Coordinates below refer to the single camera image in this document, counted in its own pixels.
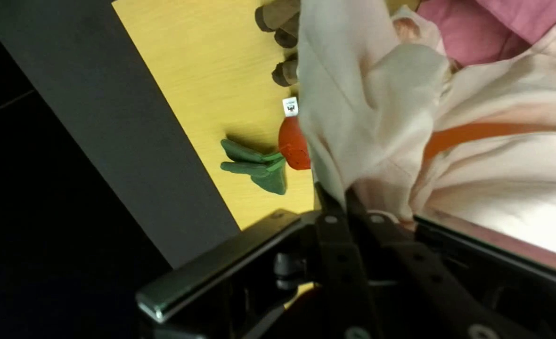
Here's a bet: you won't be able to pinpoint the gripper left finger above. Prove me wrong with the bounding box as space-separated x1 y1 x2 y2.
133 208 306 325

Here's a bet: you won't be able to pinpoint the red radish plush green leaves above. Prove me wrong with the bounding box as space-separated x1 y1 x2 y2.
218 94 312 195

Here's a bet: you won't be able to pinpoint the rose pink shirt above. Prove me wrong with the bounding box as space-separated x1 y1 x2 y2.
414 0 556 67

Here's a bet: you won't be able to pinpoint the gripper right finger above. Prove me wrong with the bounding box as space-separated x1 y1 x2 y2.
412 212 556 293

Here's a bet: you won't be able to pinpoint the pale peach shirt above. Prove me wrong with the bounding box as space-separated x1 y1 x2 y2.
295 0 556 261

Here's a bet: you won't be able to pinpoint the brown moose plush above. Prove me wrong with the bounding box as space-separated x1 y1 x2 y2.
252 0 303 90

